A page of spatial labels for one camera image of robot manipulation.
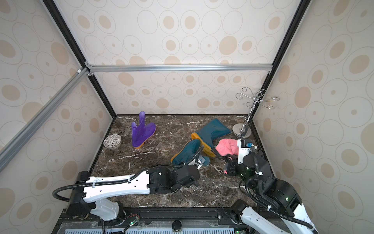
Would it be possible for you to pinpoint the teal rubber boot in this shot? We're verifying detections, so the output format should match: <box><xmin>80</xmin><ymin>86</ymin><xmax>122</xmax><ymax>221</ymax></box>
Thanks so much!
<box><xmin>170</xmin><ymin>139</ymin><xmax>210</xmax><ymax>166</ymax></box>
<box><xmin>191</xmin><ymin>119</ymin><xmax>231</xmax><ymax>158</ymax></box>

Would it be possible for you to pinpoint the pink cloth black trim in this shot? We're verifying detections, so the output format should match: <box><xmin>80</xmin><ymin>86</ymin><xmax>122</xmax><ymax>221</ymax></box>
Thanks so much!
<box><xmin>211</xmin><ymin>138</ymin><xmax>239</xmax><ymax>162</ymax></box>

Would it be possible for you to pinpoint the purple rubber boot yellow sole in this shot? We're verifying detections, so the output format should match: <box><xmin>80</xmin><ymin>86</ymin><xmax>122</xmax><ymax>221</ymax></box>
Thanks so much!
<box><xmin>131</xmin><ymin>111</ymin><xmax>156</xmax><ymax>149</ymax></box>

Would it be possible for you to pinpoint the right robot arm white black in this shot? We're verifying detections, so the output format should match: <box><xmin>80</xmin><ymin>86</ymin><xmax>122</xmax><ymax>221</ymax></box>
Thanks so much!
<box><xmin>223</xmin><ymin>145</ymin><xmax>319</xmax><ymax>234</ymax></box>

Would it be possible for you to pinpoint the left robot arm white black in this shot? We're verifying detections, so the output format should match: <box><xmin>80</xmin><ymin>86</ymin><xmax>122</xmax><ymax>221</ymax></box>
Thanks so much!
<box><xmin>52</xmin><ymin>146</ymin><xmax>210</xmax><ymax>222</ymax></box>

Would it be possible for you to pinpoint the chrome hook stand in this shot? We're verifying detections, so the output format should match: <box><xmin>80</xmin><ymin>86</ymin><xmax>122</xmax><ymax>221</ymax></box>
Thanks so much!
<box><xmin>232</xmin><ymin>87</ymin><xmax>280</xmax><ymax>139</ymax></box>

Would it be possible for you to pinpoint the patterned white bowl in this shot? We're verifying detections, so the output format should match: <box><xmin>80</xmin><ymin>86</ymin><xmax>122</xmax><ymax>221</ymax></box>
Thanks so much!
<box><xmin>103</xmin><ymin>134</ymin><xmax>122</xmax><ymax>150</ymax></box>

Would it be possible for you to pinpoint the horizontal aluminium bar back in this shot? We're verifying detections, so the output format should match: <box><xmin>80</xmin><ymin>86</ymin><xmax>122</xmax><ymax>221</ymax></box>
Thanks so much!
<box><xmin>88</xmin><ymin>64</ymin><xmax>273</xmax><ymax>72</ymax></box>

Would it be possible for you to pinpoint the diagonal aluminium bar left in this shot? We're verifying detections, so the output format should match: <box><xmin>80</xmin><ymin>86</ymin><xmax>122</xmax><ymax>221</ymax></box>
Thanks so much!
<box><xmin>1</xmin><ymin>67</ymin><xmax>88</xmax><ymax>170</ymax></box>

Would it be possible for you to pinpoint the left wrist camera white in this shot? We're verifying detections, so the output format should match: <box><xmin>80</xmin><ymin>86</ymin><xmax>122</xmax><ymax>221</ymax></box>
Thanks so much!
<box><xmin>195</xmin><ymin>157</ymin><xmax>206</xmax><ymax>170</ymax></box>

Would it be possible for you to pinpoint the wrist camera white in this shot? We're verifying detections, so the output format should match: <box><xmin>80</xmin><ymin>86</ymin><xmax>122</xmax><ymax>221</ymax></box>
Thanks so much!
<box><xmin>237</xmin><ymin>139</ymin><xmax>253</xmax><ymax>164</ymax></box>
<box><xmin>195</xmin><ymin>157</ymin><xmax>206</xmax><ymax>170</ymax></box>

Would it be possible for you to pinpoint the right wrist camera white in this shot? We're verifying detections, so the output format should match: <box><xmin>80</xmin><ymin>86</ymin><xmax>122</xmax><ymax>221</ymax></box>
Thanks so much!
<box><xmin>237</xmin><ymin>139</ymin><xmax>253</xmax><ymax>164</ymax></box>

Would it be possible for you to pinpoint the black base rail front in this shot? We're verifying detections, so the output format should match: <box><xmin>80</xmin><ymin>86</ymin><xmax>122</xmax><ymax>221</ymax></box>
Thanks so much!
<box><xmin>52</xmin><ymin>207</ymin><xmax>257</xmax><ymax>234</ymax></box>

